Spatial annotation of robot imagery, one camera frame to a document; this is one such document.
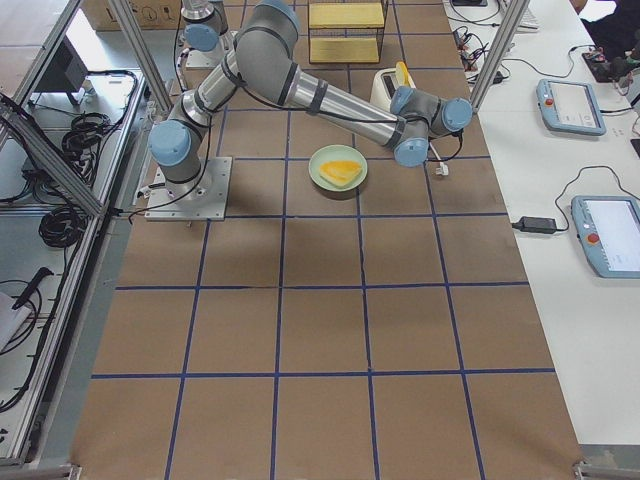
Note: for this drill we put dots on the cream white toaster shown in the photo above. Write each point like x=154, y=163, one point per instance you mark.
x=383, y=88

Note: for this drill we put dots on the toast slice in toaster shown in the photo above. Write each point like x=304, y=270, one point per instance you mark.
x=402, y=74

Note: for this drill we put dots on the yellow toast on plate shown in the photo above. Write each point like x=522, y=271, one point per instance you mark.
x=340, y=172

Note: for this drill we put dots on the light green plate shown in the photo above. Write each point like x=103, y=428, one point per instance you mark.
x=336, y=152

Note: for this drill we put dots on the black power adapter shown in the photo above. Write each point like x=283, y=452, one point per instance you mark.
x=541, y=225

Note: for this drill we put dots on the far blue teach pendant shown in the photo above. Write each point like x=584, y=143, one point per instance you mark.
x=569, y=107

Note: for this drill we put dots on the blue teach pendant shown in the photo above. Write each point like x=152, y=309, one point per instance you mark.
x=608, y=230
x=569, y=107

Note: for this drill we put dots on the cardboard box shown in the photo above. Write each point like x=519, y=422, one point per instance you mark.
x=150, y=14

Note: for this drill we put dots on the near blue teach pendant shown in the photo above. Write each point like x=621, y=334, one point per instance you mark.
x=608, y=230

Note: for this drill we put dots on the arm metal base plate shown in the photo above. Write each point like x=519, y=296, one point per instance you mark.
x=199, y=60
x=207, y=201

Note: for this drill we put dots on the black wire rack yellow shelves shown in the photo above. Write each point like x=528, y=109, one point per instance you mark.
x=341, y=32

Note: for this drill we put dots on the aluminium frame post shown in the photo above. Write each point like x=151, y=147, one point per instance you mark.
x=498, y=48

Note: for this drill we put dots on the aluminium frame rail left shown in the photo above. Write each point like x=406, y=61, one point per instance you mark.
x=45, y=155

